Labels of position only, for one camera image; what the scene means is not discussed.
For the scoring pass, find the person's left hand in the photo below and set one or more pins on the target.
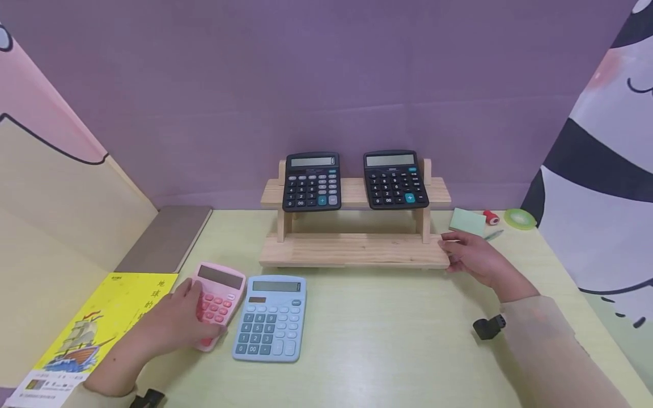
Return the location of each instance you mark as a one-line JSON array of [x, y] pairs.
[[173, 323]]

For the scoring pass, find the person's right hand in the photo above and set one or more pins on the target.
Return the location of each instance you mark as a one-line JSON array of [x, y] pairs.
[[484, 263]]

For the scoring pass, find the person's right thumb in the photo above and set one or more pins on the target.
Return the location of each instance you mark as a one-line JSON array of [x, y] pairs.
[[455, 265]]

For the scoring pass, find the person's left fingers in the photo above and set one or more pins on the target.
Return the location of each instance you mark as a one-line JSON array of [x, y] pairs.
[[191, 288]]

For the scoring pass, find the person's right fingers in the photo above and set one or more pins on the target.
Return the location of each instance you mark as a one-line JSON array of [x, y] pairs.
[[454, 238]]

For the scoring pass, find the person's left thumb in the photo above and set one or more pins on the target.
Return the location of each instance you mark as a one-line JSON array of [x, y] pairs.
[[213, 332]]

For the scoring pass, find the pink calculator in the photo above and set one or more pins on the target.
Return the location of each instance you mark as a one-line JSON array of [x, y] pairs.
[[224, 283]]

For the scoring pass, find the wooden two-tier shelf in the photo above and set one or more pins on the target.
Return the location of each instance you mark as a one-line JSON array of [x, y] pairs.
[[352, 249]]

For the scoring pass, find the person's left forearm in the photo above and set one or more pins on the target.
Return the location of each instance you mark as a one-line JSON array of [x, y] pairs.
[[112, 371]]

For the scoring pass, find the person's right forearm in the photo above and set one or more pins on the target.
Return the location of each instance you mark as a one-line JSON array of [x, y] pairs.
[[556, 357]]

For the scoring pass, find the green sticky note pad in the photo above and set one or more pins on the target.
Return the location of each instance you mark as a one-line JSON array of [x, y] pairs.
[[468, 222]]

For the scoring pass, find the green pen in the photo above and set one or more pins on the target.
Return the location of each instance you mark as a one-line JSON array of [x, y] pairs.
[[495, 234]]

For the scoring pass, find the small red round object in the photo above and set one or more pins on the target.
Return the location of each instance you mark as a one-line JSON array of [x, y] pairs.
[[491, 217]]

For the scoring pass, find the grey flat board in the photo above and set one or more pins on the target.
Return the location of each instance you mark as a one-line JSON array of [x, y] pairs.
[[166, 238]]

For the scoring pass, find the blue calculator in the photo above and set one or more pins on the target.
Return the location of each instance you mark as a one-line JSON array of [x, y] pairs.
[[270, 320]]

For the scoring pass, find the green tape roll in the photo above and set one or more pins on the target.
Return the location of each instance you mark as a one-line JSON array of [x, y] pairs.
[[520, 220]]

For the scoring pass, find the black wrist band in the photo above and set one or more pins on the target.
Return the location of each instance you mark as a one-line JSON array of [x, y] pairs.
[[488, 327], [148, 398]]

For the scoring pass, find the yellow book with ship picture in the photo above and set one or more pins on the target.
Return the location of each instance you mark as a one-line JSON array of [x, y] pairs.
[[115, 309]]

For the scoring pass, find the black calculator with grey keys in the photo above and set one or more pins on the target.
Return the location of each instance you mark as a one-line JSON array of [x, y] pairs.
[[312, 184]]

